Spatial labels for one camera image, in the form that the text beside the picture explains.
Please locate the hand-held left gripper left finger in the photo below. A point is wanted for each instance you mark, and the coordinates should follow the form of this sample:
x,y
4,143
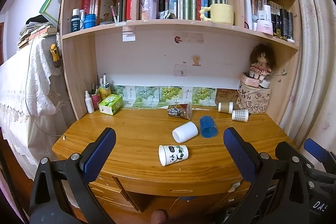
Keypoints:
x,y
101,149

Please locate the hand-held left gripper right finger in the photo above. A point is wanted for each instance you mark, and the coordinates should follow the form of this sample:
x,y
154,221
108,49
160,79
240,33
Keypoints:
x,y
239,158

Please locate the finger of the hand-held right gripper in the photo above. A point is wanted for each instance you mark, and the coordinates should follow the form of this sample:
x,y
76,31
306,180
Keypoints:
x,y
284,149
317,151

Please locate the grey checkered paper cup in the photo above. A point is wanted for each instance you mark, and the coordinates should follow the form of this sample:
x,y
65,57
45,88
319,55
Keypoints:
x,y
240,115

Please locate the blue plastic cup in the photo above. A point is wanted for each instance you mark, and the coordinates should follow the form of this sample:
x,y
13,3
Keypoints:
x,y
208,127

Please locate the brown paper cup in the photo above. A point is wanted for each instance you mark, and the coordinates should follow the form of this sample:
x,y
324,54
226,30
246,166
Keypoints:
x,y
225,107

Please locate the plain white cup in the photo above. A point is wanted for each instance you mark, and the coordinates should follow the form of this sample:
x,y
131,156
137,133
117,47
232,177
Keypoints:
x,y
185,132

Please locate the white panda print paper cup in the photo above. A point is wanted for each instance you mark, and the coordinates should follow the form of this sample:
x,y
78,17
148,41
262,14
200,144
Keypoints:
x,y
173,155

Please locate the dark patterned cup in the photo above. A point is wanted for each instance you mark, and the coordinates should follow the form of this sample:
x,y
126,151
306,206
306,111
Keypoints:
x,y
179,110

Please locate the white drawer safety lock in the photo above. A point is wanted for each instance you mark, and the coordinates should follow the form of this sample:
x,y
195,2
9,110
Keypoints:
x,y
233,186

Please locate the green tissue box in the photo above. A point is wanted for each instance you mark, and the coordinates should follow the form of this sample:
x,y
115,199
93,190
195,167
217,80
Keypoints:
x,y
110,104

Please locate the white spray bottle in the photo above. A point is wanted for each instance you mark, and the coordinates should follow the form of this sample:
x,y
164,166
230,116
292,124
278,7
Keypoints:
x,y
89,103

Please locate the red pen holder with pens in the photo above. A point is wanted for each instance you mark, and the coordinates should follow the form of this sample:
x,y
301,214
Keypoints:
x,y
95,99

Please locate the wooden desk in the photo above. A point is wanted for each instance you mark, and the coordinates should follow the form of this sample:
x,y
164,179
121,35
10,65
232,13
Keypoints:
x,y
147,182

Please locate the yellow-green small carton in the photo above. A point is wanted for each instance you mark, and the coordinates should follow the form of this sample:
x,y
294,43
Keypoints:
x,y
105,91

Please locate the letter print fabric bag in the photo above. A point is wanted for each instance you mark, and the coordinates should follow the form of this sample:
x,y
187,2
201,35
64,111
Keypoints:
x,y
254,100

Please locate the green leaf picture card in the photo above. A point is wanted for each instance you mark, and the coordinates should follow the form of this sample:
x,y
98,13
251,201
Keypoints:
x,y
204,95
119,93
170,94
145,95

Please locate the brown paper bag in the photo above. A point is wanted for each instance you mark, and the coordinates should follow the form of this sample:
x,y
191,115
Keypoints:
x,y
227,95

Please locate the wooden bookshelf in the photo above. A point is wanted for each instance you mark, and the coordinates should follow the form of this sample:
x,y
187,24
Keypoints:
x,y
78,77

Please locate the pink dotted box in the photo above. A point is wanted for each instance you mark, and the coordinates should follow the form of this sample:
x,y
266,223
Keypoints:
x,y
250,80

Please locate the curly brown hair doll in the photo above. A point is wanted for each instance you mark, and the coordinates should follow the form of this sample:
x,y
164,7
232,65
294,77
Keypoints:
x,y
261,62

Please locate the white lace cloth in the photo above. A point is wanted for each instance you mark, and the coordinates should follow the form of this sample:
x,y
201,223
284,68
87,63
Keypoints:
x,y
26,82

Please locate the pale floral curtain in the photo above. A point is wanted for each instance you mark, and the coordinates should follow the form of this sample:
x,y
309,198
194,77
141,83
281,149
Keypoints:
x,y
311,51

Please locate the pink cosmetic jar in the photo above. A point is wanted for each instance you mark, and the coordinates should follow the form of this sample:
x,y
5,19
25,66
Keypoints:
x,y
264,27

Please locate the blue jar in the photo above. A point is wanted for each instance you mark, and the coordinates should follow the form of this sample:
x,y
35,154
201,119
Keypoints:
x,y
90,21

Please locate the dark green bottle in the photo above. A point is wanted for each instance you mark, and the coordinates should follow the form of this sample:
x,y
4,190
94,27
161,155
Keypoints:
x,y
74,21

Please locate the small white bottle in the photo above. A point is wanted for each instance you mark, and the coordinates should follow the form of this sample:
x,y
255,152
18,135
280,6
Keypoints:
x,y
82,20

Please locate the row of cosmetic bottles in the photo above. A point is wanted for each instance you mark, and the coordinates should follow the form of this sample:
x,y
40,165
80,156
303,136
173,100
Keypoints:
x,y
278,18

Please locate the pile of old books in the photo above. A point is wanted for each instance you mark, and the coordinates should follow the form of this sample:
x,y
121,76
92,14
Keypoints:
x,y
34,32

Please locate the pale yellow mug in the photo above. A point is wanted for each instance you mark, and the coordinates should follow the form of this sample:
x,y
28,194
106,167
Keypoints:
x,y
220,14

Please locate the row of red and dark books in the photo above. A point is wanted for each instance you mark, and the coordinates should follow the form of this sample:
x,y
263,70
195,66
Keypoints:
x,y
123,5

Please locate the green framed board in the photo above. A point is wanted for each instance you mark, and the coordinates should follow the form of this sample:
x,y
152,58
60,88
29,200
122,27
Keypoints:
x,y
53,1

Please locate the wooden wall clip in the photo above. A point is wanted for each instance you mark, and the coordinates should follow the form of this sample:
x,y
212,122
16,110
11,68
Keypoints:
x,y
195,60

